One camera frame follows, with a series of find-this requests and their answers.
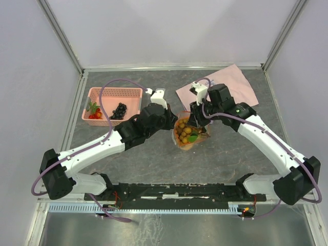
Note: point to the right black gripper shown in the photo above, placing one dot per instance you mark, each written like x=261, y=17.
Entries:
x=195, y=118

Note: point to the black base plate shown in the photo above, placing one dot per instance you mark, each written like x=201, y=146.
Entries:
x=178, y=196

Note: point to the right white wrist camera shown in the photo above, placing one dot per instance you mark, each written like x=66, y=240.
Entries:
x=200, y=91

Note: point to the clear zip top bag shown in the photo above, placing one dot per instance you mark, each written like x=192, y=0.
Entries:
x=186, y=114

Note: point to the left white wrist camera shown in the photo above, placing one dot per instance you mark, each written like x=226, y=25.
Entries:
x=157, y=97

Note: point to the pink cloth with lettering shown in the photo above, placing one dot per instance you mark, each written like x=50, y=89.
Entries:
x=239, y=87

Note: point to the red cherry tomatoes sprig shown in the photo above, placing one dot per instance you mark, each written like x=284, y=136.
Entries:
x=94, y=111

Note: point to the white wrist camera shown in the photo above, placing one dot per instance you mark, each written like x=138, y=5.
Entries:
x=157, y=97
x=200, y=91

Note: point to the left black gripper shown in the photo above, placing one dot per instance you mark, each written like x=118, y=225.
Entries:
x=171, y=118

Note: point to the light blue cable duct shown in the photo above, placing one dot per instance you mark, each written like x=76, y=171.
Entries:
x=233, y=209

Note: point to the orange persimmon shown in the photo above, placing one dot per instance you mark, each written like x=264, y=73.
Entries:
x=185, y=146

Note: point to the brown longan bunch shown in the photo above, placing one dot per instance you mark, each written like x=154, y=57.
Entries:
x=184, y=133

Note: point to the pink plastic basket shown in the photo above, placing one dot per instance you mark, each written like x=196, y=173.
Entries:
x=110, y=97

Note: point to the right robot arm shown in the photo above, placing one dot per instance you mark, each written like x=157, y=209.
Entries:
x=297, y=177

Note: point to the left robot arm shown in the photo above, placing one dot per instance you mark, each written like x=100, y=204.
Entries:
x=61, y=172

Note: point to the black grape bunch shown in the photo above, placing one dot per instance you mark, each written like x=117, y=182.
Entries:
x=119, y=112

